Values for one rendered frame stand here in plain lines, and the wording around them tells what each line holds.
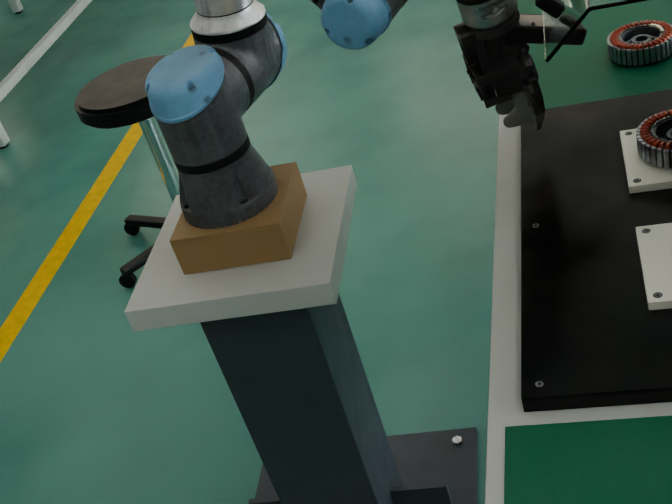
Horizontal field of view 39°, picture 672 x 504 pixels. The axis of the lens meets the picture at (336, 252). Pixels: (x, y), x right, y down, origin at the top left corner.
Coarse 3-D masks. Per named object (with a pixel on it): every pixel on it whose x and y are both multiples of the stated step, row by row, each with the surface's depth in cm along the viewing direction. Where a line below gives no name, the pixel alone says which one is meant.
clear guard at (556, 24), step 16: (576, 0) 113; (592, 0) 109; (608, 0) 108; (624, 0) 107; (640, 0) 107; (544, 16) 122; (560, 16) 116; (576, 16) 110; (544, 32) 118; (560, 32) 113; (544, 48) 115
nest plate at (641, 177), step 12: (624, 132) 138; (624, 144) 135; (636, 144) 135; (624, 156) 133; (636, 156) 132; (636, 168) 130; (648, 168) 129; (660, 168) 128; (636, 180) 127; (648, 180) 127; (660, 180) 126; (636, 192) 127
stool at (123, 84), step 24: (120, 72) 276; (144, 72) 271; (96, 96) 266; (120, 96) 261; (144, 96) 257; (96, 120) 259; (120, 120) 257; (144, 120) 273; (168, 168) 283; (144, 216) 307; (144, 264) 287
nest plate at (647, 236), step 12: (636, 228) 119; (648, 228) 119; (660, 228) 118; (648, 240) 117; (660, 240) 116; (648, 252) 115; (660, 252) 114; (648, 264) 113; (660, 264) 113; (648, 276) 111; (660, 276) 111; (648, 288) 110; (660, 288) 109; (648, 300) 108; (660, 300) 108
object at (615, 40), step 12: (636, 24) 164; (648, 24) 163; (660, 24) 161; (612, 36) 162; (624, 36) 163; (636, 36) 162; (648, 36) 161; (660, 36) 158; (612, 48) 160; (624, 48) 158; (636, 48) 157; (648, 48) 156; (660, 48) 157; (612, 60) 162; (624, 60) 159; (636, 60) 158; (648, 60) 158; (660, 60) 158
